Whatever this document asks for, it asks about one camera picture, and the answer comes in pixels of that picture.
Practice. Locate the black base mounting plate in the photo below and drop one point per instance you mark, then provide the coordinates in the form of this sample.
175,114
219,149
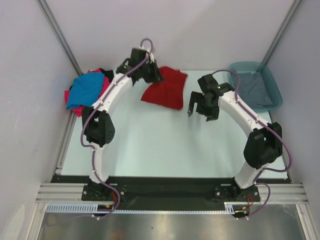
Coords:
175,194

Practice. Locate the aluminium corner post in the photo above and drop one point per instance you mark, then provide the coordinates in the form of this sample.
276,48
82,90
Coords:
293,9
54,25

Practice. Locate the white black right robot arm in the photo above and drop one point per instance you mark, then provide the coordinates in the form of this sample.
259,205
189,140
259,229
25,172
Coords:
263,145

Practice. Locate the teal plastic basket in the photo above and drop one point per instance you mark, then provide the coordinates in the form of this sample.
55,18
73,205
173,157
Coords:
268,79

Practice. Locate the black folded t shirt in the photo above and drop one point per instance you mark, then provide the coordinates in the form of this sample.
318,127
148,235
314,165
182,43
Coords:
92,82

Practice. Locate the grey t shirt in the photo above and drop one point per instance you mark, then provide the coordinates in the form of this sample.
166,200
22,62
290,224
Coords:
252,90

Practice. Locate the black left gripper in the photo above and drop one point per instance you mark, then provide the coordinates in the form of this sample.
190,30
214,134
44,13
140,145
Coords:
156,76

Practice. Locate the blue t shirt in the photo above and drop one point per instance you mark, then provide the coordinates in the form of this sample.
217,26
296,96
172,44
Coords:
83,91

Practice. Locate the grey slotted cable duct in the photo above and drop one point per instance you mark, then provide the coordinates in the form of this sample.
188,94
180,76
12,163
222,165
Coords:
101,208

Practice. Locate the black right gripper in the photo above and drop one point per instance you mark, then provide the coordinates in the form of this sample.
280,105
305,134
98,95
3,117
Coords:
212,114

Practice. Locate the right aluminium corner post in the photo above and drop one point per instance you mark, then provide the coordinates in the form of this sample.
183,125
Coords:
293,9

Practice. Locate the red t shirt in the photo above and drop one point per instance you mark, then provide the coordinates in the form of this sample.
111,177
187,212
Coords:
168,93

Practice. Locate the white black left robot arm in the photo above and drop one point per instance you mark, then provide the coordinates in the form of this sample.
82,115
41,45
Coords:
98,129

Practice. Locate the left aluminium corner post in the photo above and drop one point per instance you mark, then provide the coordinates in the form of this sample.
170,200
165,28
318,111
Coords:
54,25

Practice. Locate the aluminium front frame rail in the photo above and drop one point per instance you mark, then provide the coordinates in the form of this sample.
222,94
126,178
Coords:
72,193

